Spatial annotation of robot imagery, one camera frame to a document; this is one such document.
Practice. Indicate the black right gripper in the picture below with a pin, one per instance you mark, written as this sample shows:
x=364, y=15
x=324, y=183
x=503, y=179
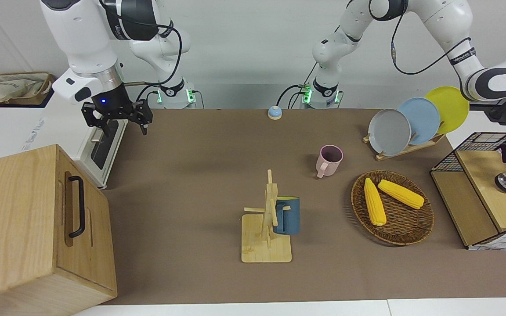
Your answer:
x=110, y=103

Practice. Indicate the pink mug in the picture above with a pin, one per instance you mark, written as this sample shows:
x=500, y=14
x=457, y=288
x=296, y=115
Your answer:
x=331, y=160

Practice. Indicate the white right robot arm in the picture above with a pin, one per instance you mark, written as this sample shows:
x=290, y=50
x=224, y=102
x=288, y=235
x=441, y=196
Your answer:
x=81, y=44

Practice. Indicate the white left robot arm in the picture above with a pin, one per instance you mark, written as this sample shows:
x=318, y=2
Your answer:
x=455, y=30

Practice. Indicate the white box appliance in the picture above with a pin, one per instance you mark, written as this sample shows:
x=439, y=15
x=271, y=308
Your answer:
x=59, y=131

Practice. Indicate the cardboard tray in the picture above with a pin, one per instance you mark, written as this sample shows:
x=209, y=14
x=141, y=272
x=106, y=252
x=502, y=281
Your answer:
x=47, y=90

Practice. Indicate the yellow plate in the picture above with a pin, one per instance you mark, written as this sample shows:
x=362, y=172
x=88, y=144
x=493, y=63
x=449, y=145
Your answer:
x=453, y=105

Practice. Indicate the light blue plate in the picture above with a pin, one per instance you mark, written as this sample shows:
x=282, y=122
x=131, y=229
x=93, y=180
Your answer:
x=424, y=118

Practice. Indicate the wooden plate rack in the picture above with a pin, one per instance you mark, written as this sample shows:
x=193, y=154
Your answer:
x=406, y=149

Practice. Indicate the beige paper bag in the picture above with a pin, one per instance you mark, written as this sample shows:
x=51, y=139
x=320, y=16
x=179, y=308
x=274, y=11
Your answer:
x=7, y=90

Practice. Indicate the yellow corn cob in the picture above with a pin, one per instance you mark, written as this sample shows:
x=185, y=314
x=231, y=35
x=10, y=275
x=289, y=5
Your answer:
x=375, y=204
x=401, y=194

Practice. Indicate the grey plate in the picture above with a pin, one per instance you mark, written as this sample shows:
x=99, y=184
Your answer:
x=389, y=131

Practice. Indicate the brown wicker basket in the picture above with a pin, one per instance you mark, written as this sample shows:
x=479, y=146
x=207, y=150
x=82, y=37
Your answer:
x=402, y=228

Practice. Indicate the wooden drawer cabinet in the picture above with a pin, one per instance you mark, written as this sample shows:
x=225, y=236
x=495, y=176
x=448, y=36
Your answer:
x=16, y=219

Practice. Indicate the blue bell on wooden base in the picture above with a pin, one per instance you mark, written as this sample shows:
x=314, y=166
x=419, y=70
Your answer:
x=274, y=114

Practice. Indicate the wooden mug stand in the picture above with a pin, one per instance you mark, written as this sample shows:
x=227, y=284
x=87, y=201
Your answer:
x=266, y=245

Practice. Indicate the dark blue mug yellow inside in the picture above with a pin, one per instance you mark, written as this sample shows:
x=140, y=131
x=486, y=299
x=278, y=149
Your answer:
x=290, y=219

